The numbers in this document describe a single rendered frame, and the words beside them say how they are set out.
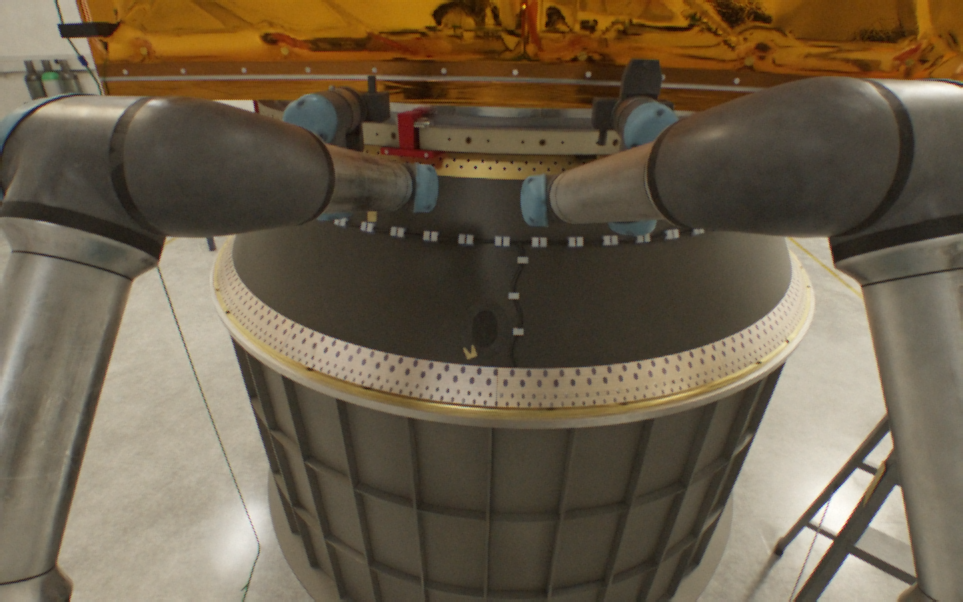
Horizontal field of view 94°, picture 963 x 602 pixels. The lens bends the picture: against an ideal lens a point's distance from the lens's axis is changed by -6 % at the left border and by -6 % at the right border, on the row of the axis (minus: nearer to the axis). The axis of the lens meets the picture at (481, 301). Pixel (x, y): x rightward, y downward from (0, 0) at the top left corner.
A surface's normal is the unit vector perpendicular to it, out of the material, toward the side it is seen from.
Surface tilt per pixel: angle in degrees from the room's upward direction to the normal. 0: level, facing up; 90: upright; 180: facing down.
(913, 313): 79
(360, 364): 43
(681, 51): 128
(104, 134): 52
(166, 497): 0
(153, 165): 70
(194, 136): 57
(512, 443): 90
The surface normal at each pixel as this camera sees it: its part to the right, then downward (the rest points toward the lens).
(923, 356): -0.87, 0.05
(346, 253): -0.40, -0.02
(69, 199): 0.46, -0.11
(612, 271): 0.18, 0.03
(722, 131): -0.76, -0.31
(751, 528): 0.01, -0.87
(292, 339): -0.37, -0.36
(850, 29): -0.11, 0.51
